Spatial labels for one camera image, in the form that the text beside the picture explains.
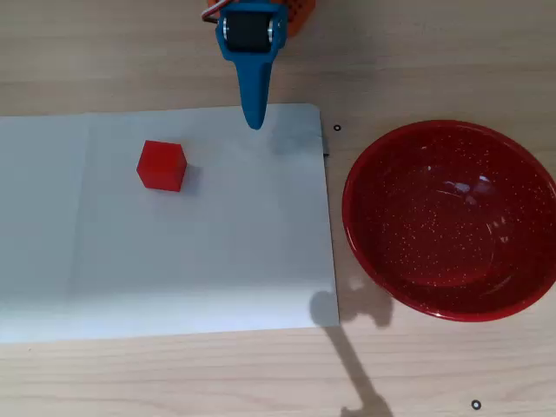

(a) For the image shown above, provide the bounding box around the red white black servo cable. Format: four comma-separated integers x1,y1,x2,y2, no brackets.
201,0,238,23

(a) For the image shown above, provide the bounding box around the red cube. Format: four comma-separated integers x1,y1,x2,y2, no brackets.
136,139,188,193

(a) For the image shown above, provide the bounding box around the red speckled bowl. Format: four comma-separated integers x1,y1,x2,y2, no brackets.
341,120,556,323

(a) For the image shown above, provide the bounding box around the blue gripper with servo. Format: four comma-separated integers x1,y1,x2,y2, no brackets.
215,0,288,131

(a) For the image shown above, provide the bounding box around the white paper sheet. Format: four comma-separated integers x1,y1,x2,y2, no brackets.
0,103,341,345

